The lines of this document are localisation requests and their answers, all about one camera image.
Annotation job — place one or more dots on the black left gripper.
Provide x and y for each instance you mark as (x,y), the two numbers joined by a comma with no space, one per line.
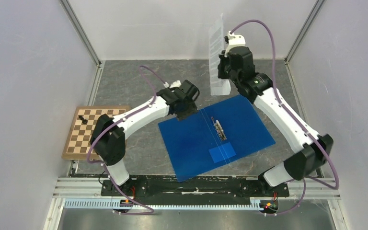
(192,109)

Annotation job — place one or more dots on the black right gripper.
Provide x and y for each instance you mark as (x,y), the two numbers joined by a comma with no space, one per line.
(222,74)

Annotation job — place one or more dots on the white printed paper stack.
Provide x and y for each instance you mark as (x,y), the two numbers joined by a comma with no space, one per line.
(218,87)

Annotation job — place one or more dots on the metal folder clip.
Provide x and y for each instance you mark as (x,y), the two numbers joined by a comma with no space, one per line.
(219,129)

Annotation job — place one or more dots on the blue plastic folder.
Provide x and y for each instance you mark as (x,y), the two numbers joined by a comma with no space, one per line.
(194,147)

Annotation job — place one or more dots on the wooden chessboard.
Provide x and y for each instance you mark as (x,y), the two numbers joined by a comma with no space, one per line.
(78,141)

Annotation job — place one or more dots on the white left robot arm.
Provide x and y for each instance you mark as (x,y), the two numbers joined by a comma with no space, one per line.
(109,137)

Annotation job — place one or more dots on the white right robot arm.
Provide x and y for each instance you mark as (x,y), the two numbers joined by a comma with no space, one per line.
(310,148)

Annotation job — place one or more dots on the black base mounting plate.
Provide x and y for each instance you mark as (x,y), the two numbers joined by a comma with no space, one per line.
(200,190)

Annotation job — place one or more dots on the black chess piece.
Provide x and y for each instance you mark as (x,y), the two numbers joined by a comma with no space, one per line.
(83,120)

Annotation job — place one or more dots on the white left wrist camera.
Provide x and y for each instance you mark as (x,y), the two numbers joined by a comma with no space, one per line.
(175,84)

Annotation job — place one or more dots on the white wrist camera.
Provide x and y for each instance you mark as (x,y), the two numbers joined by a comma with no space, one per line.
(233,40)
(175,84)

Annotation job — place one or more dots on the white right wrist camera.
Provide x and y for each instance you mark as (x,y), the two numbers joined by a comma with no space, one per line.
(233,40)

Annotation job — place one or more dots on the aluminium frame rails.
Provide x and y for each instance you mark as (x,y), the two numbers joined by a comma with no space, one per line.
(311,205)

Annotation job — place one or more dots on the white slotted cable duct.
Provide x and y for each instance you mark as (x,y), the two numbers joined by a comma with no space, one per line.
(105,203)

